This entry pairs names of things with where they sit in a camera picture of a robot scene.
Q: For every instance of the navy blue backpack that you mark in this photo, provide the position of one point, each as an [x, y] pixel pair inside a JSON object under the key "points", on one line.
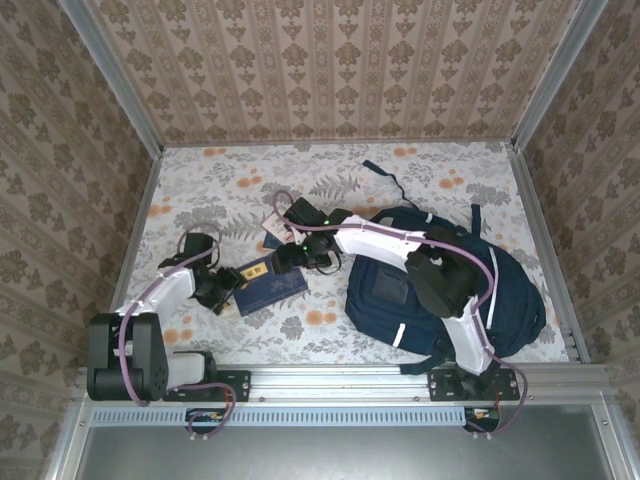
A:
{"points": [[515, 300]]}

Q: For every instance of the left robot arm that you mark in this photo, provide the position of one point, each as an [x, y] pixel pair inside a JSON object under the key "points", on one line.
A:
{"points": [[170, 295]]}

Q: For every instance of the aluminium frame post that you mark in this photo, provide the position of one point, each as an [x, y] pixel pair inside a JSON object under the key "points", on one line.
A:
{"points": [[112, 75], [560, 75]]}

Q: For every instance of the aluminium mounting rail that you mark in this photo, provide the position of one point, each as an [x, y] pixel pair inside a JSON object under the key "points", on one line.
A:
{"points": [[340, 380]]}

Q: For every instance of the aluminium table side rail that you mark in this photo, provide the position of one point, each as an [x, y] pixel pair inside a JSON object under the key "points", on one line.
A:
{"points": [[137, 225], [537, 225]]}

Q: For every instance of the navy book with yellow label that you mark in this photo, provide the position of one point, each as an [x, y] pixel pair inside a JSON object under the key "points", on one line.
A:
{"points": [[272, 295]]}

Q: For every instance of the floral tablecloth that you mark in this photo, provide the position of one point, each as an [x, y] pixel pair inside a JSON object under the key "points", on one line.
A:
{"points": [[225, 160]]}

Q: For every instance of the pale covered navy book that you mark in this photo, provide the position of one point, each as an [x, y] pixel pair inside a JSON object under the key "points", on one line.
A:
{"points": [[270, 242]]}

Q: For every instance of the aluminium table end rail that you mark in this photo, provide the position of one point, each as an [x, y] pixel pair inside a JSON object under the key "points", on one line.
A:
{"points": [[340, 142]]}

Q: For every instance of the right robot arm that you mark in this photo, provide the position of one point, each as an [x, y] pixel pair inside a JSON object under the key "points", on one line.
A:
{"points": [[380, 245]]}

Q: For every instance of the grey metal panel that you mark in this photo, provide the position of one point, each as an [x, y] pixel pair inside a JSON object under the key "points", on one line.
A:
{"points": [[350, 455]]}

